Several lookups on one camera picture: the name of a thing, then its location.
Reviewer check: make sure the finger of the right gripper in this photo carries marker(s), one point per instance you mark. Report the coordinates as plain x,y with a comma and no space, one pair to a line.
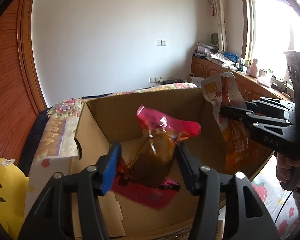
266,104
249,117

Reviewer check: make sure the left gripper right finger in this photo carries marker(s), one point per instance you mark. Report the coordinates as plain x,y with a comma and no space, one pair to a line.
189,166

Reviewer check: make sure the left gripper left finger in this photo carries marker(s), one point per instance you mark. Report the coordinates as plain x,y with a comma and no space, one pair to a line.
108,167

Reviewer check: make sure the red chicken snack pouch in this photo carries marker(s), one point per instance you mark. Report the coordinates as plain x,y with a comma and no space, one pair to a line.
144,178

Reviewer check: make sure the orange chicken leg pouch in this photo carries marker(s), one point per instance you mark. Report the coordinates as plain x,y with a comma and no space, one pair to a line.
221,90

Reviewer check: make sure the person right hand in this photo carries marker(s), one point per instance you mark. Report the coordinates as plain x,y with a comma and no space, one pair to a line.
284,166

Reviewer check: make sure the pink bottle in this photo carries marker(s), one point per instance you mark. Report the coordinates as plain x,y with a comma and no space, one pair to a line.
253,68

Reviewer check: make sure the brown cardboard box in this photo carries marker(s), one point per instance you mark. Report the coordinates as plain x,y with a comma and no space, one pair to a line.
64,202

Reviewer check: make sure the wooden window cabinet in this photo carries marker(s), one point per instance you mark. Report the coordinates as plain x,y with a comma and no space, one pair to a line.
247,85

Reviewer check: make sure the floral blanket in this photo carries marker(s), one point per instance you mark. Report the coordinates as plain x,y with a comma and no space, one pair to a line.
76,124

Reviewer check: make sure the strawberry print white bedsheet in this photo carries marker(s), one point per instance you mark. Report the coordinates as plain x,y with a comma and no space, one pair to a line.
281,204

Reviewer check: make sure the clutter on cabinet top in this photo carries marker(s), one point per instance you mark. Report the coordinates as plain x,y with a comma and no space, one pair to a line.
210,53

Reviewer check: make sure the window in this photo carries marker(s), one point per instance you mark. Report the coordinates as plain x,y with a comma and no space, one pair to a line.
272,27

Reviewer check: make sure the yellow plush toy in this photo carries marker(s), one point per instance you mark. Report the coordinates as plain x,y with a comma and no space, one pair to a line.
13,187

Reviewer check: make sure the wooden louvered wardrobe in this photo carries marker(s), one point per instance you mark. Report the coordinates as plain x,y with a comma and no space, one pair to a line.
21,98

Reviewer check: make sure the patterned curtain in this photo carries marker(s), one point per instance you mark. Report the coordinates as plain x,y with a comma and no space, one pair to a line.
220,11

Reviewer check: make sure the wall power strip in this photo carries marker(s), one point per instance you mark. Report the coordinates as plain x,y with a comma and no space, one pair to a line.
159,79

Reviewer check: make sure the white wall switch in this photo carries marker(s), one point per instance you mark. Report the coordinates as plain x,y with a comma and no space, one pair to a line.
160,43

